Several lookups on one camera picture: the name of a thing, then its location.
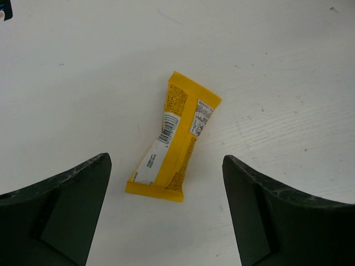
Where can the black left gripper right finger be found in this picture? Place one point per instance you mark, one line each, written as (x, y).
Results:
(275, 224)

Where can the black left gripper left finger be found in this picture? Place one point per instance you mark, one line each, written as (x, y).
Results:
(53, 222)

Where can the yellow snack bar top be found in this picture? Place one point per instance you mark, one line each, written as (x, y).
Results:
(187, 109)

